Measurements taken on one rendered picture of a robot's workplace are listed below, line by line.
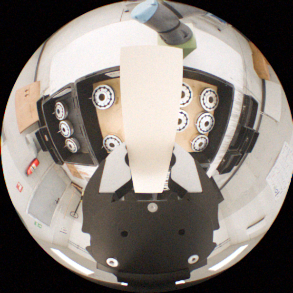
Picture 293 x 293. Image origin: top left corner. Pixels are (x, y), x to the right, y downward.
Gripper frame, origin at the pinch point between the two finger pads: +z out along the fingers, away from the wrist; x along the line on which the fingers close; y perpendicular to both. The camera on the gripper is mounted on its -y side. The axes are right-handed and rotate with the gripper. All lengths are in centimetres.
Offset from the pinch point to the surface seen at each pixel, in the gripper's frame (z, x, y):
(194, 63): 39, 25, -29
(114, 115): 25.8, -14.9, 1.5
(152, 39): 39, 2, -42
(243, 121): 53, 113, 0
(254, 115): 53, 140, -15
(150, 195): 20, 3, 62
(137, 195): 20, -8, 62
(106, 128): 25.7, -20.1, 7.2
